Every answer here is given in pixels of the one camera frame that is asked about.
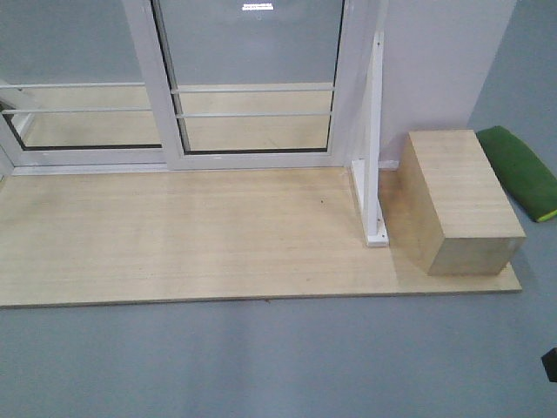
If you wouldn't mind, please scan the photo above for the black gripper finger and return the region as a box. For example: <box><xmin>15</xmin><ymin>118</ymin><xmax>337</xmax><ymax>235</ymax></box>
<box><xmin>540</xmin><ymin>347</ymin><xmax>557</xmax><ymax>383</ymax></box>

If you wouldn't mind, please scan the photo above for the white sliding glass door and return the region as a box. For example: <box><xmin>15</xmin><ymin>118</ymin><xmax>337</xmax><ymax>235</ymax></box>
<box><xmin>124</xmin><ymin>1</ymin><xmax>378</xmax><ymax>170</ymax></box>

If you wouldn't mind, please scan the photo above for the green cushion bag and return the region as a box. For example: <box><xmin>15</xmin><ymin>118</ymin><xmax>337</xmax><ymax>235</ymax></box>
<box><xmin>476</xmin><ymin>125</ymin><xmax>556</xmax><ymax>222</ymax></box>

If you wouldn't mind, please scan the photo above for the light wooden box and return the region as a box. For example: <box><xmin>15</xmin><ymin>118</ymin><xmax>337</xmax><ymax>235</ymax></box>
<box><xmin>398</xmin><ymin>130</ymin><xmax>526</xmax><ymax>276</ymax></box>

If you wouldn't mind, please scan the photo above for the light wooden base platform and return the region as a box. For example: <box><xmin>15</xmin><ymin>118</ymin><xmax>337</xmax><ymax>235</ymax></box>
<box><xmin>1</xmin><ymin>168</ymin><xmax>521</xmax><ymax>307</ymax></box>

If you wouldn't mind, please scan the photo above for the white fixed glass panel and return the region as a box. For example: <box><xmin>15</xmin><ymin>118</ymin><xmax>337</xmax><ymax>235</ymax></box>
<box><xmin>1</xmin><ymin>1</ymin><xmax>167</xmax><ymax>168</ymax></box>

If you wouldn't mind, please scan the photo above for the white triangular support bracket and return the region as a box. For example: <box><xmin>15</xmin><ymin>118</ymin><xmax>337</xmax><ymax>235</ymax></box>
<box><xmin>351</xmin><ymin>30</ymin><xmax>389</xmax><ymax>247</ymax></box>

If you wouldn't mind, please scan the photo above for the white door frame post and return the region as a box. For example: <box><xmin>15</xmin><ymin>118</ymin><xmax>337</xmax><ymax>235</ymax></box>
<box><xmin>329</xmin><ymin>1</ymin><xmax>389</xmax><ymax>167</ymax></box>

